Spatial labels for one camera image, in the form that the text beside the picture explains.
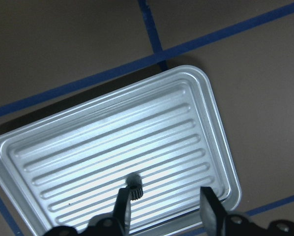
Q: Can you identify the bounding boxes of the small black bearing gear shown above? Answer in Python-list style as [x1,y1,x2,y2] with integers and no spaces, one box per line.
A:
[126,173,144,201]

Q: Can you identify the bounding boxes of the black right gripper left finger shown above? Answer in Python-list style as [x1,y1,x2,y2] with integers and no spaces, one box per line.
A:
[113,187,131,236]

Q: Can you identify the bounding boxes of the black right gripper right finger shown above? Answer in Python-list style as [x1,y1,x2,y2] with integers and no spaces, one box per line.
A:
[200,186,227,236]

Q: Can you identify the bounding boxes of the silver ribbed metal tray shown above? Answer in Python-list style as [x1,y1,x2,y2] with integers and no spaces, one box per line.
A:
[0,65,242,236]

